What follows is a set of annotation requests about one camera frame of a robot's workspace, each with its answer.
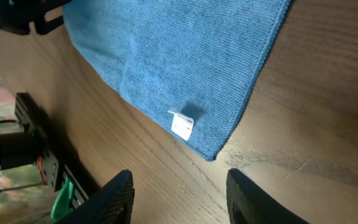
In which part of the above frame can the blue microfiber cloth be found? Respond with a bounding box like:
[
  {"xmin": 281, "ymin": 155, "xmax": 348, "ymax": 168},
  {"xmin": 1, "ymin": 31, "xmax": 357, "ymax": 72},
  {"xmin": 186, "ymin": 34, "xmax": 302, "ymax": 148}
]
[{"xmin": 63, "ymin": 0, "xmax": 291, "ymax": 161}]

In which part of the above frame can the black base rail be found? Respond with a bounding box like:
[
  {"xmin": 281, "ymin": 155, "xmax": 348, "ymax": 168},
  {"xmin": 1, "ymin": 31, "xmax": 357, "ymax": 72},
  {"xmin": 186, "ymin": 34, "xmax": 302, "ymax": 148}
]
[{"xmin": 15, "ymin": 93, "xmax": 99, "ymax": 222}]

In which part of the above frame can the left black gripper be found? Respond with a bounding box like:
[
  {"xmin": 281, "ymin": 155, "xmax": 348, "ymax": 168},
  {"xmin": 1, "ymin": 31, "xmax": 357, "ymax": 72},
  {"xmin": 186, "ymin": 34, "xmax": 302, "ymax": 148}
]
[{"xmin": 0, "ymin": 0, "xmax": 71, "ymax": 35}]

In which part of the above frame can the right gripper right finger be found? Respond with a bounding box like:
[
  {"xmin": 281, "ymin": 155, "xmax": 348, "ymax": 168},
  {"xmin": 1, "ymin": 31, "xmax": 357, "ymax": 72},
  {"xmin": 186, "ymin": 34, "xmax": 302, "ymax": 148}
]
[{"xmin": 226, "ymin": 169, "xmax": 306, "ymax": 224}]

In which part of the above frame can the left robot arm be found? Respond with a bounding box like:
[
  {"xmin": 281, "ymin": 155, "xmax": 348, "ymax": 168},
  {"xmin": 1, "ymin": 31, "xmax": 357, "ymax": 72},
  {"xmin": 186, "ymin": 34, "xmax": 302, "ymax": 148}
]
[{"xmin": 0, "ymin": 0, "xmax": 71, "ymax": 170}]

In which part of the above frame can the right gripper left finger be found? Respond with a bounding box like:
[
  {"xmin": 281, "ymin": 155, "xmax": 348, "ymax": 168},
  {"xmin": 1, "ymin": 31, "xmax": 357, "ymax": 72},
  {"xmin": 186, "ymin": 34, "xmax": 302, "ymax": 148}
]
[{"xmin": 57, "ymin": 170, "xmax": 135, "ymax": 224}]

